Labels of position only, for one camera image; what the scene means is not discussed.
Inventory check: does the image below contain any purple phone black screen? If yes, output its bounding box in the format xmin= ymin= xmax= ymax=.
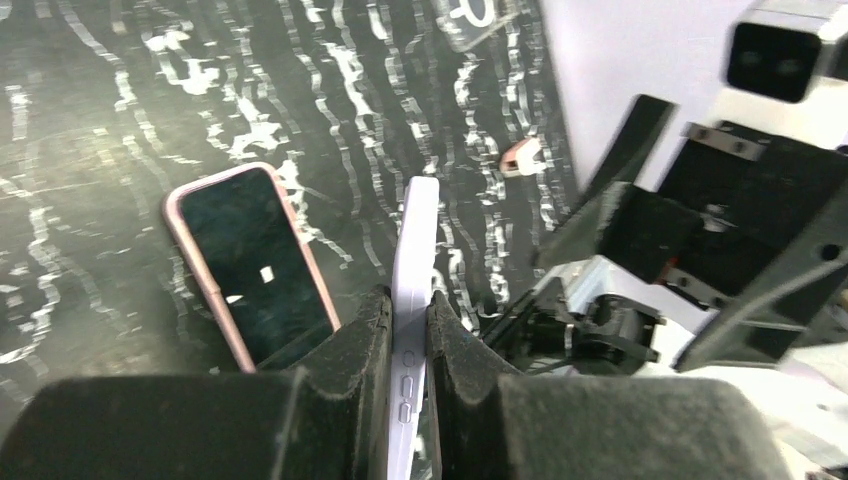
xmin=178 ymin=167 xmax=335 ymax=369

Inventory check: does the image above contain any clear magsafe phone case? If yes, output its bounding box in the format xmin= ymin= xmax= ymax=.
xmin=431 ymin=0 xmax=520 ymax=53

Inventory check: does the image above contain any lilac phone case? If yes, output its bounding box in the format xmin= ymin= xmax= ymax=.
xmin=386 ymin=176 xmax=440 ymax=480

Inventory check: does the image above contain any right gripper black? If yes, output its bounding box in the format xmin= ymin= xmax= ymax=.
xmin=533 ymin=94 xmax=848 ymax=372

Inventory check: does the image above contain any pink phone case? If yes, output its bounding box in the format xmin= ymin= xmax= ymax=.
xmin=162 ymin=161 xmax=342 ymax=374

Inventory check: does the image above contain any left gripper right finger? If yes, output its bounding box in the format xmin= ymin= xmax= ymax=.
xmin=427 ymin=293 xmax=790 ymax=480

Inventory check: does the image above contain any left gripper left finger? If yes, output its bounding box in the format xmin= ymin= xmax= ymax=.
xmin=1 ymin=286 xmax=392 ymax=479

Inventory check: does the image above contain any small white charger plug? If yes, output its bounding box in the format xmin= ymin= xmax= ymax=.
xmin=499 ymin=137 xmax=546 ymax=178

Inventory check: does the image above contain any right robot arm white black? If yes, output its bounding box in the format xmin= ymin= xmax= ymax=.
xmin=483 ymin=95 xmax=847 ymax=479

